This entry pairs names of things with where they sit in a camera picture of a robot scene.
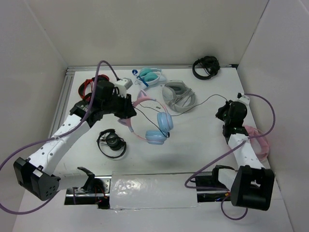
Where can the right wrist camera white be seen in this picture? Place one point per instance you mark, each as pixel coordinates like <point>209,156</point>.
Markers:
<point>242,98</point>

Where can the grey white headphones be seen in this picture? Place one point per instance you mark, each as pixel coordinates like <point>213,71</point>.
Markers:
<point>178,96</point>

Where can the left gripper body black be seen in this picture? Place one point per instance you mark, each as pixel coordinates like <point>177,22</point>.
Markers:
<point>116,105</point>

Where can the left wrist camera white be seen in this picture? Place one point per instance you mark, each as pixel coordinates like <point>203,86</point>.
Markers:
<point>121,86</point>

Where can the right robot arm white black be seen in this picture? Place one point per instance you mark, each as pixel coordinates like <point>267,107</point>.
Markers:
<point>251,185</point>

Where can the teal white headphones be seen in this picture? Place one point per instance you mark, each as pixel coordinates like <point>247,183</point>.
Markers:
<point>149,77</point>

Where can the blue pink cat-ear headphones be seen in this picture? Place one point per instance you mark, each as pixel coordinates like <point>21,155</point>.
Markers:
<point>164,120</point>

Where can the small black on-ear headphones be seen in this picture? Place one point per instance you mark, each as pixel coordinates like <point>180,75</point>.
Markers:
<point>113,141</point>

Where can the black headphones far corner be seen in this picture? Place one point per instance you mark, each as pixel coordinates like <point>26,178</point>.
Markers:
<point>210,64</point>

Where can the white taped cover plate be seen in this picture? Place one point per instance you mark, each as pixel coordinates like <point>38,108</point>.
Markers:
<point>151,191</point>

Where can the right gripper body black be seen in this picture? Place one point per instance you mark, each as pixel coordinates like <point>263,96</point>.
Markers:
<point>228,121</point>

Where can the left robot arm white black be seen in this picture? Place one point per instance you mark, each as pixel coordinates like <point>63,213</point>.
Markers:
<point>35,173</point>

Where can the red black headphones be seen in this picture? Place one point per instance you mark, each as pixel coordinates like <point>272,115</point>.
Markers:
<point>82,88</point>

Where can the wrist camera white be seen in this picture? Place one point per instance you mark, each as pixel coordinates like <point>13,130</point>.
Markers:
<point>121,86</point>
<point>242,98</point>

